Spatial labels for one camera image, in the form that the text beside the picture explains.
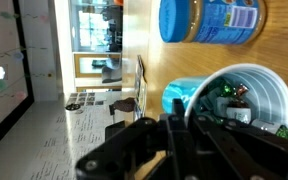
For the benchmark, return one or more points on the printed magazine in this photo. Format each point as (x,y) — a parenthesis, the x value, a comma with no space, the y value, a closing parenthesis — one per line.
(140,88)

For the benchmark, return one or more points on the blue plastic cup with candy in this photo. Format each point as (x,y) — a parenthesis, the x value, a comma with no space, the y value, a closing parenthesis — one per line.
(270,96)

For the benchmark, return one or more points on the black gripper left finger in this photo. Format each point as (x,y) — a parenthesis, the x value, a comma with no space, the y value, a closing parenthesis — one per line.
(134,143)

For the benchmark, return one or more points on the black office chair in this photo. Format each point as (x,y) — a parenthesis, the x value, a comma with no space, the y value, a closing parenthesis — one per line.
(114,129)

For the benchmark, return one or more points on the black framed screen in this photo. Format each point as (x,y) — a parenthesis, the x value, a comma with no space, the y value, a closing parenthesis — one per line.
(29,83)

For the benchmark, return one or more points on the peanut butter jar blue lid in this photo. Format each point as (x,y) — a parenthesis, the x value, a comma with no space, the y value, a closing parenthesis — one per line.
(214,20)

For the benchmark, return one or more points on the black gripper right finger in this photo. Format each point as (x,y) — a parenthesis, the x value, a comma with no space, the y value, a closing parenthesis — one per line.
(244,153)

